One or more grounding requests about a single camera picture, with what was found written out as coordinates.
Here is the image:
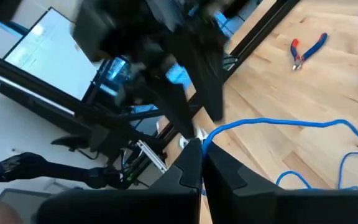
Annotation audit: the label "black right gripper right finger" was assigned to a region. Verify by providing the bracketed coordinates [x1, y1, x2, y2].
[202, 141, 358, 224]

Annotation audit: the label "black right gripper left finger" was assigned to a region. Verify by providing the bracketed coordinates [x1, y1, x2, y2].
[37, 139, 204, 224]

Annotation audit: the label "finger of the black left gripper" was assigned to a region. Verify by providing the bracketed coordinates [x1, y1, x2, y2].
[149, 81, 196, 138]
[193, 37, 227, 123]

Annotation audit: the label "blue cord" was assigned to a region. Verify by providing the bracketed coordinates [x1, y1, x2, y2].
[200, 116, 358, 197]

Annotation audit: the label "white rail bracket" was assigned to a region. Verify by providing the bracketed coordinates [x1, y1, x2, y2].
[178, 126, 210, 149]

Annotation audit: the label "white panel black frame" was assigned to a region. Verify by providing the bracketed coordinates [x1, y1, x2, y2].
[3, 6, 98, 102]

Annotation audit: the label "blue red handled pliers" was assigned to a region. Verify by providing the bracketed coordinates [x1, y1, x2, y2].
[290, 32, 329, 72]

